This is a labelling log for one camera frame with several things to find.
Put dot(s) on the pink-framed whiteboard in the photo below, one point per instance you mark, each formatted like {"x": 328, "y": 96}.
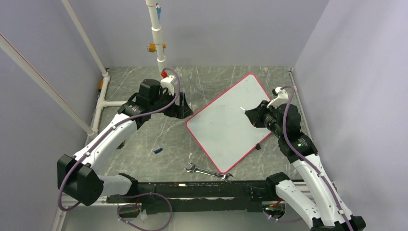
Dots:
{"x": 222, "y": 129}

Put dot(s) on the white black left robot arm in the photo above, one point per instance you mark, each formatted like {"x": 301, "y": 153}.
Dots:
{"x": 78, "y": 175}

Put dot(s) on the black orange small block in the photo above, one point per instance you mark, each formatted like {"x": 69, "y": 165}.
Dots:
{"x": 121, "y": 145}

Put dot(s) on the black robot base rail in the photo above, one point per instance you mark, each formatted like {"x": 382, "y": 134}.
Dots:
{"x": 200, "y": 196}

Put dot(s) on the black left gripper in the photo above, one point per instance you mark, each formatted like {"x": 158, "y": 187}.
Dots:
{"x": 181, "y": 111}

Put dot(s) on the white PVC pipe frame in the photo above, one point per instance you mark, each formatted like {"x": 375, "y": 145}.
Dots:
{"x": 157, "y": 34}

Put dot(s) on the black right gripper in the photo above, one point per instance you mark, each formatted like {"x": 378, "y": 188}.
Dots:
{"x": 255, "y": 115}

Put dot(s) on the orange pipe valve fitting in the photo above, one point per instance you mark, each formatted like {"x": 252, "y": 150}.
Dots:
{"x": 153, "y": 47}

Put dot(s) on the silver double open-end wrench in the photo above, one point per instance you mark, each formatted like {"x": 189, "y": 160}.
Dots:
{"x": 194, "y": 169}

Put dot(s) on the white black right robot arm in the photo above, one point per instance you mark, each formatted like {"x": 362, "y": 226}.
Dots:
{"x": 324, "y": 210}

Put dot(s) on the blue marker cap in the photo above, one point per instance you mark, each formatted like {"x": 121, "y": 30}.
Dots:
{"x": 158, "y": 150}

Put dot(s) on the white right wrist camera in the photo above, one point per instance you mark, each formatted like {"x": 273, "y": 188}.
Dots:
{"x": 281, "y": 97}

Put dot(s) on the diagonal white pipe red stripe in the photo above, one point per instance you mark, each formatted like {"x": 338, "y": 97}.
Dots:
{"x": 25, "y": 65}

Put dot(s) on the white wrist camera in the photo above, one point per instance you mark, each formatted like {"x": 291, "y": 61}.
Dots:
{"x": 168, "y": 82}
{"x": 281, "y": 97}

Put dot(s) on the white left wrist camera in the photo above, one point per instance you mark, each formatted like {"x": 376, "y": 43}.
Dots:
{"x": 168, "y": 82}

